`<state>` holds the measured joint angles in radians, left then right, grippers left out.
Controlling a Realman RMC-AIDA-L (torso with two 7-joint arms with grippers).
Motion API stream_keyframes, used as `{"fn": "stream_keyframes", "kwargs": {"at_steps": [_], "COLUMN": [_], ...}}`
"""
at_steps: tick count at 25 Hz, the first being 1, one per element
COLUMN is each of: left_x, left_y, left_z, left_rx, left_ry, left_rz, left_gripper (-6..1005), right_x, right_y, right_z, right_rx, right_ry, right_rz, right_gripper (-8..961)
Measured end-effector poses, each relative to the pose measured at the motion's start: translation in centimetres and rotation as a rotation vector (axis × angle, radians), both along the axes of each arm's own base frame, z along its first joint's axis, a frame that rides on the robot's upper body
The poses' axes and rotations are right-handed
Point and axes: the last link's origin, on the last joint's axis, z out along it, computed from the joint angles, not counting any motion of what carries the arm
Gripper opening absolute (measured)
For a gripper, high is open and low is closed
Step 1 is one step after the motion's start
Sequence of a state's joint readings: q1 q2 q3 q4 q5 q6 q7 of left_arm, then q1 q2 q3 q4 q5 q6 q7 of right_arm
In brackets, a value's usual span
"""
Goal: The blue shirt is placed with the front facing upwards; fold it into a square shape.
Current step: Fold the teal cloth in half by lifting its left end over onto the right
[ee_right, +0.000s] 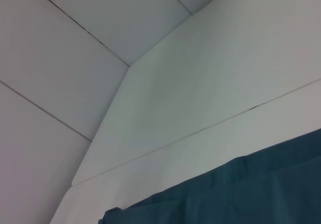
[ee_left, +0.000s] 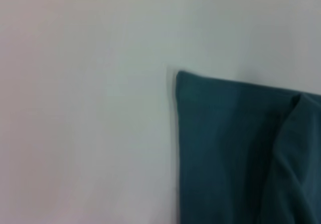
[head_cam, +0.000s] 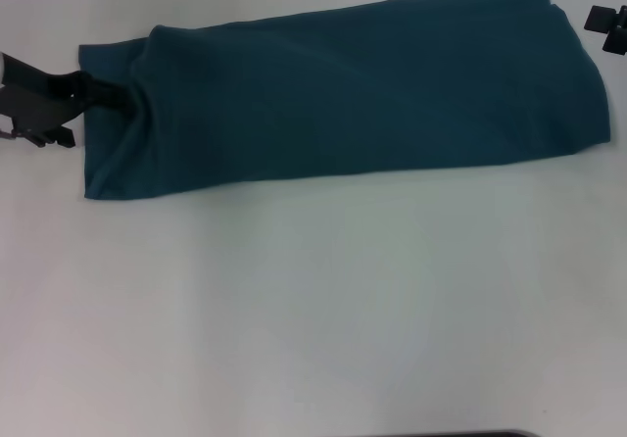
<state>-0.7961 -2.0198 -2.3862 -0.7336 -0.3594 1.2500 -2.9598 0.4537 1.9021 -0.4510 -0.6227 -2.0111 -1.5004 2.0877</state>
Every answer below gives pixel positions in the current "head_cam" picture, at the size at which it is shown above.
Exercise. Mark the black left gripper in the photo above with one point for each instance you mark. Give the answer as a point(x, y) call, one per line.
point(39, 104)

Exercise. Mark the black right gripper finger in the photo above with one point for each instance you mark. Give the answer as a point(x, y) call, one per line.
point(616, 42)
point(600, 18)

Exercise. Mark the teal FREE! print t-shirt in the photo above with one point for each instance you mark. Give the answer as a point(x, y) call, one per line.
point(343, 99)

